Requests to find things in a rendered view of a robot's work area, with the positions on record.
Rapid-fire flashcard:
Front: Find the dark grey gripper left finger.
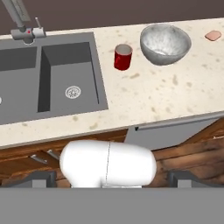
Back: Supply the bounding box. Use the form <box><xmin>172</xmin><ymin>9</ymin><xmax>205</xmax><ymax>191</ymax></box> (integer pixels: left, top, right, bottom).
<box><xmin>0</xmin><ymin>170</ymin><xmax>58</xmax><ymax>188</ymax></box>

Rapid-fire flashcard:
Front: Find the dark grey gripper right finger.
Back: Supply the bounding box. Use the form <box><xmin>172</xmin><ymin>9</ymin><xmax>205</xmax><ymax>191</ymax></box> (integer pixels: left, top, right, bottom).
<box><xmin>168</xmin><ymin>170</ymin><xmax>224</xmax><ymax>188</ymax></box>

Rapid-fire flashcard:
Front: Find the grey double sink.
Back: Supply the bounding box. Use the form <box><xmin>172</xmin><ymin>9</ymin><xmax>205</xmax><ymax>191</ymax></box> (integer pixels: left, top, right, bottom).
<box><xmin>0</xmin><ymin>31</ymin><xmax>109</xmax><ymax>126</ymax></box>

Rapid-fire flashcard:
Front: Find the red mug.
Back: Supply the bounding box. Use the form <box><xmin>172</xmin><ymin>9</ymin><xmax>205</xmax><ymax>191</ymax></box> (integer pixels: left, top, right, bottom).
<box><xmin>113</xmin><ymin>43</ymin><xmax>134</xmax><ymax>72</ymax></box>

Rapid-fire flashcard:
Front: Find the grey marbled bowl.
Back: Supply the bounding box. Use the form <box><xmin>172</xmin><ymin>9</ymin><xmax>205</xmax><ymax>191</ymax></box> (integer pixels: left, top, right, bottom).
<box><xmin>139</xmin><ymin>24</ymin><xmax>193</xmax><ymax>67</ymax></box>

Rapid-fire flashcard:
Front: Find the grey dishwasher door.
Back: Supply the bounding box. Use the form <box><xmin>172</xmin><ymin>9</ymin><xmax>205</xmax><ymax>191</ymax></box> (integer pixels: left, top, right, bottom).
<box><xmin>125</xmin><ymin>113</ymin><xmax>224</xmax><ymax>151</ymax></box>

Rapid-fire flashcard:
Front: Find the wooden drawer front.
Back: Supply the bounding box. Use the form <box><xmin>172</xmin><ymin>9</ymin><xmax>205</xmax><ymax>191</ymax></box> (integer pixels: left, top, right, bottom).
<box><xmin>183</xmin><ymin>117</ymin><xmax>224</xmax><ymax>146</ymax></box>

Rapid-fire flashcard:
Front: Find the white rounded cylinder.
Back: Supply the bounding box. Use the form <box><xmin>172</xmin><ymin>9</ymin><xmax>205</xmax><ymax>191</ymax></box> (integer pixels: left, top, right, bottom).
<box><xmin>59</xmin><ymin>139</ymin><xmax>158</xmax><ymax>188</ymax></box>

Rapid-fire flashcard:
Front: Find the pink sponge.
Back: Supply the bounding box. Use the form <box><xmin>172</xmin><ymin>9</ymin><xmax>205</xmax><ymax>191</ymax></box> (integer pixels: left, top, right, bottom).
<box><xmin>204</xmin><ymin>30</ymin><xmax>222</xmax><ymax>42</ymax></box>

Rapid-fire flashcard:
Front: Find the grey metal tap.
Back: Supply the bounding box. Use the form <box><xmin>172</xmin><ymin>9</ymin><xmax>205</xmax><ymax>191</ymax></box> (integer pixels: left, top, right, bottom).
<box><xmin>3</xmin><ymin>0</ymin><xmax>47</xmax><ymax>46</ymax></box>

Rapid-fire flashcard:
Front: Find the silver cabinet handle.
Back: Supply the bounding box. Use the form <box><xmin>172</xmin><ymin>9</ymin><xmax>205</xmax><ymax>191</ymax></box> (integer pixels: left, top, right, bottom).
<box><xmin>46</xmin><ymin>149</ymin><xmax>61</xmax><ymax>161</ymax></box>
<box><xmin>30</xmin><ymin>153</ymin><xmax>49</xmax><ymax>165</ymax></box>

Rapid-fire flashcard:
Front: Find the grey dishwasher handle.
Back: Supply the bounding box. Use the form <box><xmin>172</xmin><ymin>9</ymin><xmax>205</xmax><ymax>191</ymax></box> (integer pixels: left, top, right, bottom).
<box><xmin>134</xmin><ymin>116</ymin><xmax>224</xmax><ymax>131</ymax></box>

